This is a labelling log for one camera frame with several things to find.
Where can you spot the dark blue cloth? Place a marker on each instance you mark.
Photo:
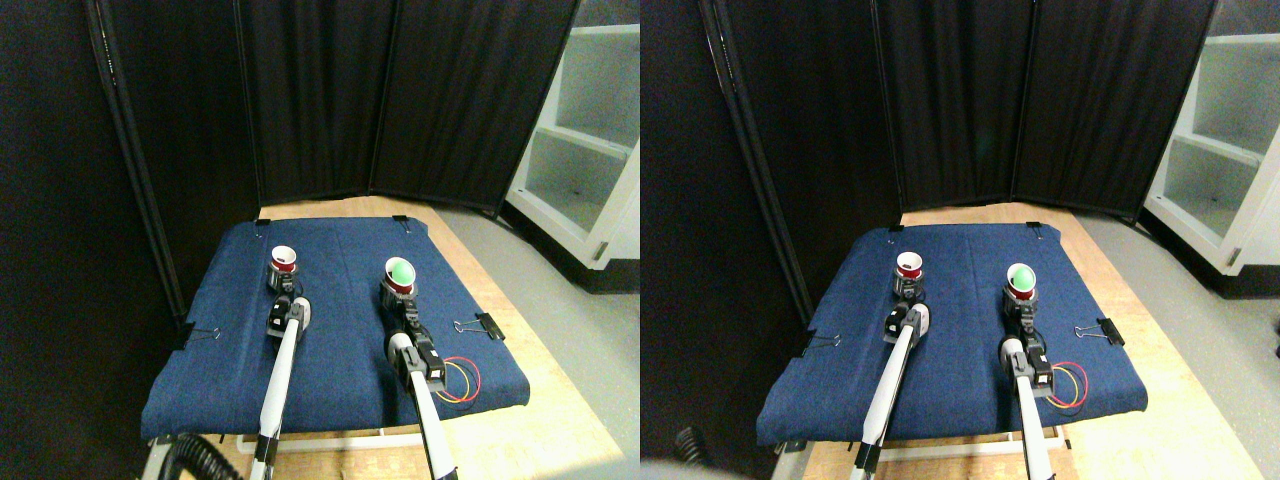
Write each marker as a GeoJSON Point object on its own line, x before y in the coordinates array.
{"type": "Point", "coordinates": [340, 350]}
{"type": "Point", "coordinates": [960, 360]}

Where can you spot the black curtain stand pole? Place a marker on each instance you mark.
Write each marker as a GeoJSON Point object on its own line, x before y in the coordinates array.
{"type": "Point", "coordinates": [138, 150]}
{"type": "Point", "coordinates": [755, 150]}

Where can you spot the red cup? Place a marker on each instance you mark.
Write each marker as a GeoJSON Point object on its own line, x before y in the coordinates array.
{"type": "Point", "coordinates": [909, 273]}
{"type": "Point", "coordinates": [1021, 292]}
{"type": "Point", "coordinates": [284, 267]}
{"type": "Point", "coordinates": [399, 287]}

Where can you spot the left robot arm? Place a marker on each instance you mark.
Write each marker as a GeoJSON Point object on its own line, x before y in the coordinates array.
{"type": "Point", "coordinates": [280, 380]}
{"type": "Point", "coordinates": [890, 390]}

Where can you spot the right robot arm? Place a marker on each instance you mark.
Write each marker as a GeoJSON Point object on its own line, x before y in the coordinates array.
{"type": "Point", "coordinates": [1030, 420]}
{"type": "Point", "coordinates": [425, 420]}

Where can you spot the green ball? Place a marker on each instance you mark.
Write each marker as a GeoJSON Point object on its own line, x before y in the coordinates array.
{"type": "Point", "coordinates": [1023, 275]}
{"type": "Point", "coordinates": [401, 270]}

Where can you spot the white metal frame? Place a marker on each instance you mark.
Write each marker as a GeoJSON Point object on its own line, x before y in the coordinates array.
{"type": "Point", "coordinates": [340, 442]}
{"type": "Point", "coordinates": [950, 450]}

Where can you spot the white shelf unit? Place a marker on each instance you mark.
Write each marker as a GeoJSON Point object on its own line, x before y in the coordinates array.
{"type": "Point", "coordinates": [1230, 150]}
{"type": "Point", "coordinates": [590, 140]}

